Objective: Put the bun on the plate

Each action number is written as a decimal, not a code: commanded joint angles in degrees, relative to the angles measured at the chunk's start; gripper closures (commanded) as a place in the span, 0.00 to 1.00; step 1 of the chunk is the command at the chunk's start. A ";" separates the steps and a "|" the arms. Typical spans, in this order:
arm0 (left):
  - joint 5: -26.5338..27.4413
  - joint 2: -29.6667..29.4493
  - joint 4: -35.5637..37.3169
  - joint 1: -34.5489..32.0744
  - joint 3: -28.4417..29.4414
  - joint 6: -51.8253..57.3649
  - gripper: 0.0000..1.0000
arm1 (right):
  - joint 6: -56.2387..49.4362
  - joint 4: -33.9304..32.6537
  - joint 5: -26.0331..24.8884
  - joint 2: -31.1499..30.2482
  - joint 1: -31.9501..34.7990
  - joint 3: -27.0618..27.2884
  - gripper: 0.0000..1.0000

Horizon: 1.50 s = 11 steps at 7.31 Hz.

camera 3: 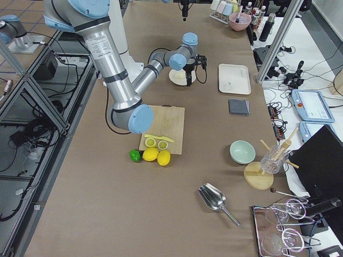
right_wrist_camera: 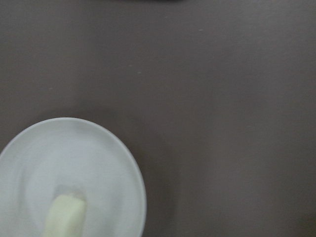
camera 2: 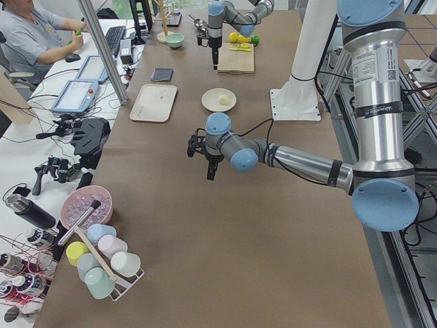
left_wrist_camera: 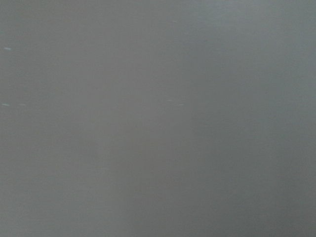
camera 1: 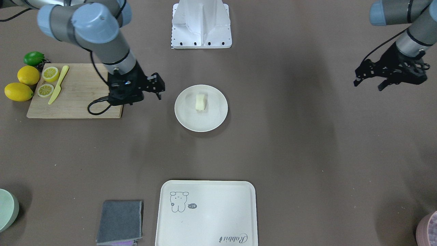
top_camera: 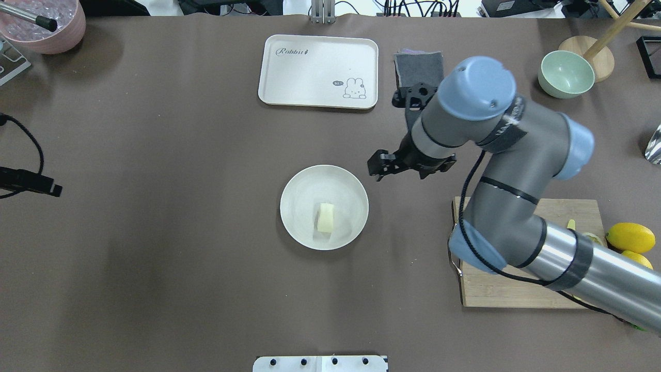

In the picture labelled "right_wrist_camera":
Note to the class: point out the round white plate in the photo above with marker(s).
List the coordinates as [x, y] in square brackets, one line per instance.
[76, 157]

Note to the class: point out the white steamed bun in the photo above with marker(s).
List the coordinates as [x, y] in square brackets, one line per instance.
[65, 217]

